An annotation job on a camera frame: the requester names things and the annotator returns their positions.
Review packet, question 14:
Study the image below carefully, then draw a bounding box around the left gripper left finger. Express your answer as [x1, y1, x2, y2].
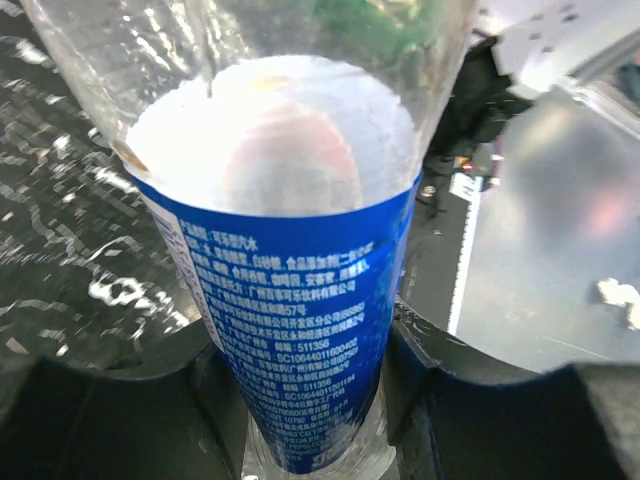
[1, 324, 247, 479]

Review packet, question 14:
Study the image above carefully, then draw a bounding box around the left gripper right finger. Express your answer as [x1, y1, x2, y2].
[387, 301, 639, 479]

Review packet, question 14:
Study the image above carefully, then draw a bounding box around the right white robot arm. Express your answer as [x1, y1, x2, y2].
[486, 1, 639, 100]

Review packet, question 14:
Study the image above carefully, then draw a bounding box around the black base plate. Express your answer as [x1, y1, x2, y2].
[400, 35, 532, 325]

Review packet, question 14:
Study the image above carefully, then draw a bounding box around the Pepsi plastic bottle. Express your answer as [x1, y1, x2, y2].
[23, 1, 477, 479]

